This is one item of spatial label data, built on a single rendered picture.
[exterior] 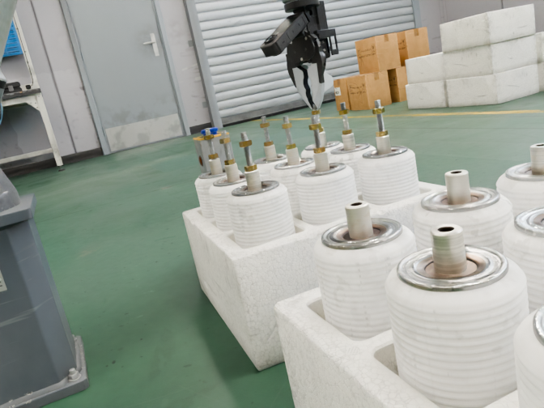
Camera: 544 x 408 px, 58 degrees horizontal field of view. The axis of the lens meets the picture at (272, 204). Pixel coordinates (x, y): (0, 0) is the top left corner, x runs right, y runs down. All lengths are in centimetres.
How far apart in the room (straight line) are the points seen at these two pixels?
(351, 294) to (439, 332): 12
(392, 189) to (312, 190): 14
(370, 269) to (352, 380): 9
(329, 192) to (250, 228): 13
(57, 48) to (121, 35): 67
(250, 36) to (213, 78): 69
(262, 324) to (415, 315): 41
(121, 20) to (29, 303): 518
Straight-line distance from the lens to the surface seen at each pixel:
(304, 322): 48
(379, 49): 456
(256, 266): 70
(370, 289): 44
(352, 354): 42
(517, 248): 43
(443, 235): 36
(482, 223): 50
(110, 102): 575
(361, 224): 46
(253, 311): 72
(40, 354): 86
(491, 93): 336
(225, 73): 601
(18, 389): 89
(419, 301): 35
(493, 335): 36
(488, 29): 332
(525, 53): 356
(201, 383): 78
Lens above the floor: 40
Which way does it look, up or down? 14 degrees down
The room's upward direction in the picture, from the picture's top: 12 degrees counter-clockwise
